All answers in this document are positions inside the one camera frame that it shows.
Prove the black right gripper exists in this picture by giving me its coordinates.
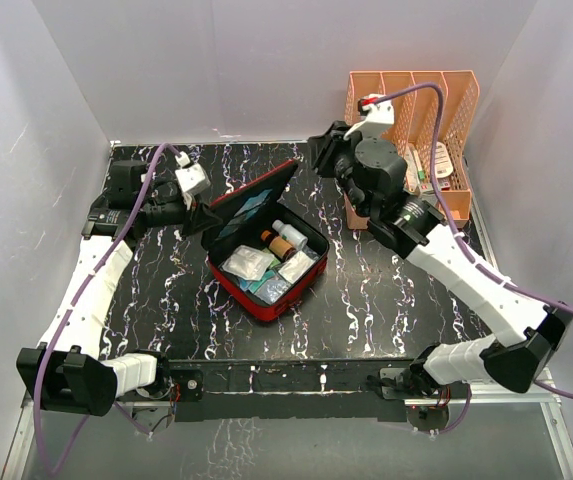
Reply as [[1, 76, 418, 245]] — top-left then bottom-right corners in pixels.
[[309, 123, 371, 219]]

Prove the blue cotton swab packet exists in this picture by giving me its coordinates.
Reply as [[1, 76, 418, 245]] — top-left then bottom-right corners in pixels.
[[218, 189, 272, 239]]

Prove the white gauze pad packet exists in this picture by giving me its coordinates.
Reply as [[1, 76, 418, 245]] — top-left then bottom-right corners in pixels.
[[221, 245, 276, 281]]

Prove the red black medicine case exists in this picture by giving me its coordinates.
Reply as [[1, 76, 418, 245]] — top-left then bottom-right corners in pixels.
[[201, 160, 330, 322]]

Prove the brown bottle orange cap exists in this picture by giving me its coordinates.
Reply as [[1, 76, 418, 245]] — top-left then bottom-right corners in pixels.
[[260, 230, 297, 261]]

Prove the white plastic bottle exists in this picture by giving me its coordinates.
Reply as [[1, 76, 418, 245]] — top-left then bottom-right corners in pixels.
[[272, 220, 308, 250]]

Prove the clear bag blue mask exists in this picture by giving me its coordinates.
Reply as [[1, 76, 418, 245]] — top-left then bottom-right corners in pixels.
[[254, 277, 291, 305]]

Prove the clear bag white gauze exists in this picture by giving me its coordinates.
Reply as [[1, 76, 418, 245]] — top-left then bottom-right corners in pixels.
[[278, 251, 315, 284]]

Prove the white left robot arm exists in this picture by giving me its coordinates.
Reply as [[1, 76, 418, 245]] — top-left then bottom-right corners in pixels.
[[16, 144, 220, 416]]

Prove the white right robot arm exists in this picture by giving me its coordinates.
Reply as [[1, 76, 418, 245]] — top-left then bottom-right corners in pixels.
[[307, 95, 573, 397]]

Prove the peach plastic desk organizer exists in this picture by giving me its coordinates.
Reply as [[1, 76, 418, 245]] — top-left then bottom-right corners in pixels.
[[343, 69, 481, 230]]

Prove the pink white card pack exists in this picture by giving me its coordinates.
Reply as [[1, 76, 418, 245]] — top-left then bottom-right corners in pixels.
[[435, 142, 454, 179]]

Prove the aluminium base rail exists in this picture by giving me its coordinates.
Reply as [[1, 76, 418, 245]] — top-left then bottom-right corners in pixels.
[[17, 351, 552, 416]]

